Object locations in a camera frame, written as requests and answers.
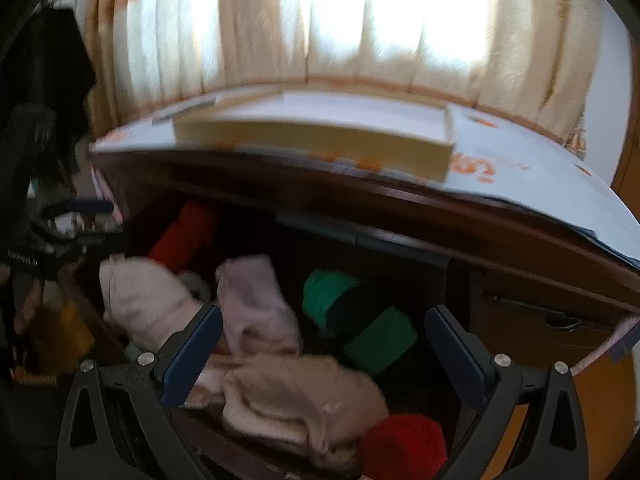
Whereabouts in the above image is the brown wooden drawer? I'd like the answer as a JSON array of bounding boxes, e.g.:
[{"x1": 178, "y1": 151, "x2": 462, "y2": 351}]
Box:
[{"x1": 65, "y1": 195, "x2": 501, "y2": 480}]

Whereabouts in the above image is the black drawer handle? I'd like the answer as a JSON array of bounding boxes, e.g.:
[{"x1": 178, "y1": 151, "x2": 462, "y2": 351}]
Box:
[{"x1": 492, "y1": 296, "x2": 583, "y2": 332}]

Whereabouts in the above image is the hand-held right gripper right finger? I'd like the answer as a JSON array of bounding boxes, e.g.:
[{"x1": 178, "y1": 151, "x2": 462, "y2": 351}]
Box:
[{"x1": 424, "y1": 304, "x2": 591, "y2": 480}]

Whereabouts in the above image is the green and black underwear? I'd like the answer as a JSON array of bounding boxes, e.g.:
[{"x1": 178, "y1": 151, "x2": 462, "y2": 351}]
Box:
[{"x1": 302, "y1": 269, "x2": 418, "y2": 375}]

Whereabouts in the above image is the pink underwear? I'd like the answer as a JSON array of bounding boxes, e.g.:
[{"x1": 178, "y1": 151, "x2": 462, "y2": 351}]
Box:
[{"x1": 215, "y1": 255, "x2": 303, "y2": 356}]

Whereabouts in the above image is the pink cloth strip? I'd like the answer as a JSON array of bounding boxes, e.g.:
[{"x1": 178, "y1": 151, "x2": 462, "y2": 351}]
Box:
[{"x1": 575, "y1": 312, "x2": 640, "y2": 376}]

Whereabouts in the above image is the black hanging coat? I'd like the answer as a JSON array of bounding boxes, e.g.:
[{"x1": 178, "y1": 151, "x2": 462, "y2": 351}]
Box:
[{"x1": 0, "y1": 2, "x2": 96, "y2": 201}]

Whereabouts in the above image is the curtain tieback tassel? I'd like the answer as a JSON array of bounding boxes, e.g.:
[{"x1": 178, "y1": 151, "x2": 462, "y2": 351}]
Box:
[{"x1": 565, "y1": 110, "x2": 588, "y2": 161}]

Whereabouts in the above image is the red underwear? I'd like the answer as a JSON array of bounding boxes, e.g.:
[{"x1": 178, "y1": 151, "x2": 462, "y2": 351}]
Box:
[
  {"x1": 148, "y1": 201, "x2": 218, "y2": 273},
  {"x1": 357, "y1": 414, "x2": 448, "y2": 480}
]

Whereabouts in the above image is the cream cardboard box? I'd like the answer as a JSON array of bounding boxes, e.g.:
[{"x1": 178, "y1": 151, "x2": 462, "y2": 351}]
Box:
[{"x1": 172, "y1": 85, "x2": 458, "y2": 183}]

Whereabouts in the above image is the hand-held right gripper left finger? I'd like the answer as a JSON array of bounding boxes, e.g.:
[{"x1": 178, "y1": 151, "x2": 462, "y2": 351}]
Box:
[{"x1": 56, "y1": 304, "x2": 224, "y2": 480}]

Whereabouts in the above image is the beige underwear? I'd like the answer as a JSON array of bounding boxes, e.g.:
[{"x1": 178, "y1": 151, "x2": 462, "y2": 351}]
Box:
[{"x1": 187, "y1": 352, "x2": 391, "y2": 468}]

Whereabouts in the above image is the yellow object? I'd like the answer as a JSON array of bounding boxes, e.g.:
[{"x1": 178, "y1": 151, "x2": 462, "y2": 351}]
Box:
[{"x1": 30, "y1": 300, "x2": 96, "y2": 376}]

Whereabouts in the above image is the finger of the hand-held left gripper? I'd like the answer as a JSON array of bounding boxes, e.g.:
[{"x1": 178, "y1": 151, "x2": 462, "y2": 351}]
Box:
[
  {"x1": 47, "y1": 227, "x2": 130, "y2": 273},
  {"x1": 31, "y1": 199, "x2": 117, "y2": 241}
]

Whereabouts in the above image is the white cloth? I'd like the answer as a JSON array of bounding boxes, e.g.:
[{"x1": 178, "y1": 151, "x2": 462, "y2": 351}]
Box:
[{"x1": 98, "y1": 255, "x2": 206, "y2": 351}]

